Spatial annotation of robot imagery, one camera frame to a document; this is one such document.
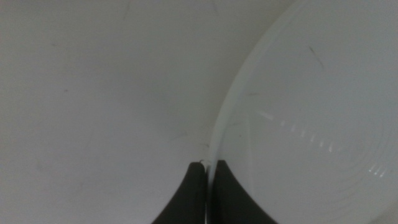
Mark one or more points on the white shallow bowl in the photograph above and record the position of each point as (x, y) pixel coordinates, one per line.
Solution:
(311, 109)

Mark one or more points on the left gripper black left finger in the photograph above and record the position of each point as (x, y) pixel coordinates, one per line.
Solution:
(188, 199)

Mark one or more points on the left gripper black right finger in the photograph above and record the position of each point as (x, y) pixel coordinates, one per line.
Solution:
(231, 202)

